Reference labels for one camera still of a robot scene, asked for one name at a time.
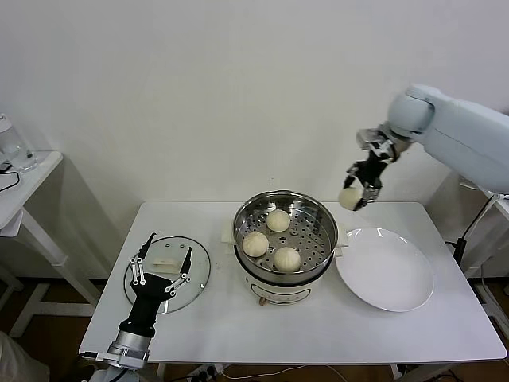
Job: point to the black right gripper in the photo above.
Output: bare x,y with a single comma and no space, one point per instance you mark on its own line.
370,169

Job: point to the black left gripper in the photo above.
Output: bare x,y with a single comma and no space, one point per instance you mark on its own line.
151,296

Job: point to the white steamed baozi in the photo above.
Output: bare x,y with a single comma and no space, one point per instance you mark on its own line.
287,259
255,244
277,220
350,198

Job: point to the round glass lid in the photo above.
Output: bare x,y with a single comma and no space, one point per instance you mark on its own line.
199,262

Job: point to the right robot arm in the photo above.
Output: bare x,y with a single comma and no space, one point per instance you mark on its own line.
457,131

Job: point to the stainless steel steamer basket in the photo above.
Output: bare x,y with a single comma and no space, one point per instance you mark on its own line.
314,250

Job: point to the white round plate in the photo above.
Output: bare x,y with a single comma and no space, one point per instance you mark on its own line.
383,270

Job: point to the white power strip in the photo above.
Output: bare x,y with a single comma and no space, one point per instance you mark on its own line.
204,372

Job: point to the black power adapter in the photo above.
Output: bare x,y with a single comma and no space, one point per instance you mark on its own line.
461,248

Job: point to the white side table with jar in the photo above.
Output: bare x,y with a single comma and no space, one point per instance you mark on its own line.
36,179

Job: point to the person leg beige trousers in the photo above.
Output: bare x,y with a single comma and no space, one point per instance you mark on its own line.
20,358

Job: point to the clear glass water jar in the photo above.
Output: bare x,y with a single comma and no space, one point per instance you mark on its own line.
16,151

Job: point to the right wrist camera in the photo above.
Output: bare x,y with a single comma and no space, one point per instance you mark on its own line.
371,139

